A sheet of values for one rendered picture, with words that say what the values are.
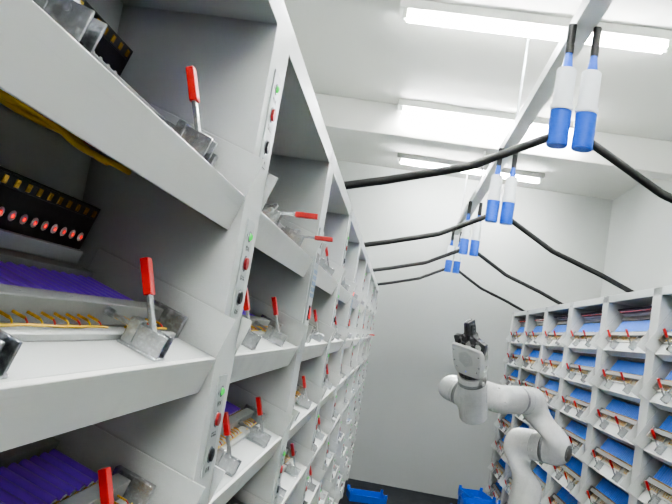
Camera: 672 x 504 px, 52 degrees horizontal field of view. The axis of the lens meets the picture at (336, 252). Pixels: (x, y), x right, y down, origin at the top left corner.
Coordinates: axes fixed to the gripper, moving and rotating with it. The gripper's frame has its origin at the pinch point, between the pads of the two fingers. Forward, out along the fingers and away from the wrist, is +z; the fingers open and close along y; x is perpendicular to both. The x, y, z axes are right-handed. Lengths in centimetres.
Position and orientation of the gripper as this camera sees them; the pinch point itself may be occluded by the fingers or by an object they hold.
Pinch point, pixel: (469, 326)
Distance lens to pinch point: 201.2
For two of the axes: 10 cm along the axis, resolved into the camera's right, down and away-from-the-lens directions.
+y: -7.2, -2.1, 6.7
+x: 6.9, -3.6, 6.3
